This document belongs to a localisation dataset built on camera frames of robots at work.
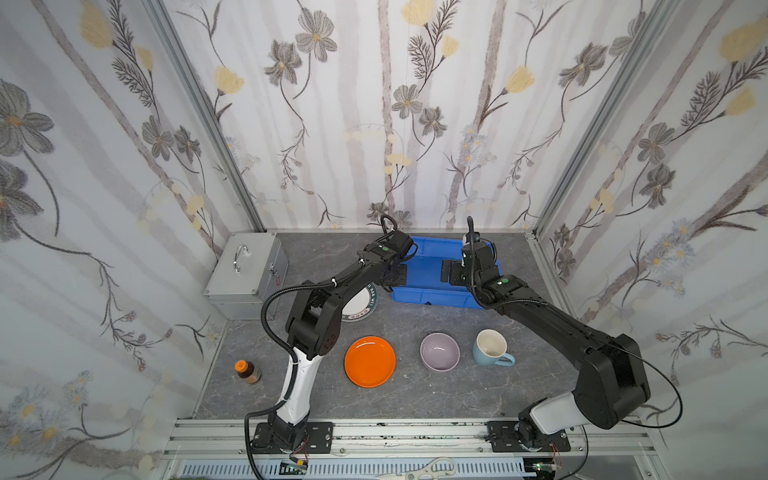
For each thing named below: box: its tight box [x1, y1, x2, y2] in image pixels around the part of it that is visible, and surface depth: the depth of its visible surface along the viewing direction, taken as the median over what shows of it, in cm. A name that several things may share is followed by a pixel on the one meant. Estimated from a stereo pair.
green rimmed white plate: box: [341, 282, 379, 322], surface depth 97 cm
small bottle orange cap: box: [234, 359, 262, 384], surface depth 80 cm
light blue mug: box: [472, 329, 516, 367], surface depth 84 cm
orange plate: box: [344, 336, 397, 388], surface depth 86 cm
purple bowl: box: [420, 332, 461, 372], surface depth 87 cm
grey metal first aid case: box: [203, 232, 289, 320], surface depth 92 cm
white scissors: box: [375, 457, 458, 480], surface depth 71 cm
